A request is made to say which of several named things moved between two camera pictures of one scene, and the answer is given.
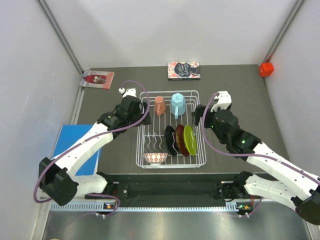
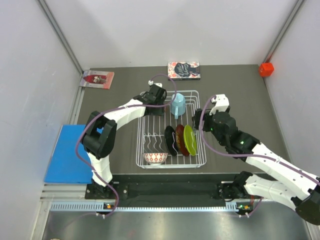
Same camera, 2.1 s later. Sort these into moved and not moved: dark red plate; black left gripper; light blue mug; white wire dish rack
Moved: black left gripper
Not moved: white wire dish rack; dark red plate; light blue mug
